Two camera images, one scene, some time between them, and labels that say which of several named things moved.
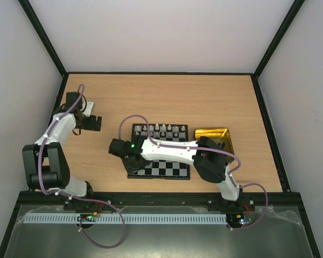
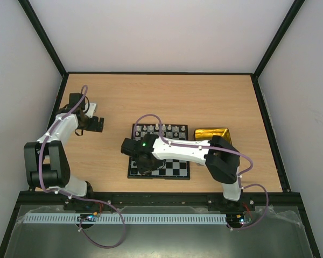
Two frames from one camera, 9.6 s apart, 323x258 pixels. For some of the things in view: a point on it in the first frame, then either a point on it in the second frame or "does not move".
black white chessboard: x=162 y=169 does not move
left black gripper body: x=91 y=126 does not move
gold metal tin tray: x=218 y=136 does not move
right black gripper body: x=134 y=164 → x=146 y=166
